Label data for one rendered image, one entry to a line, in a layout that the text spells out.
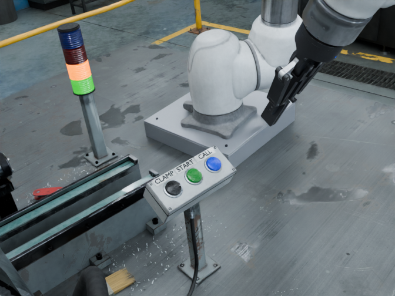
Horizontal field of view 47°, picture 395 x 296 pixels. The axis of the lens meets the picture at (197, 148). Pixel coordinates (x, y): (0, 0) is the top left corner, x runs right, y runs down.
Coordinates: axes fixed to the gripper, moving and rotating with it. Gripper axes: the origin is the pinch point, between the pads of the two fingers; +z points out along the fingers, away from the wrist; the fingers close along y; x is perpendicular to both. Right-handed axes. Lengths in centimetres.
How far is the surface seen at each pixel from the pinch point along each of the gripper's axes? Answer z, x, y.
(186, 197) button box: 10.5, 2.7, 20.7
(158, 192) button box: 10.5, -0.7, 24.6
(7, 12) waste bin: 346, -398, -117
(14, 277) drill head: 7, 1, 52
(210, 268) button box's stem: 32.6, 13.5, 15.5
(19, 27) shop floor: 344, -368, -117
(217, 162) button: 9.7, 0.5, 11.3
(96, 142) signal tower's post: 55, -38, 10
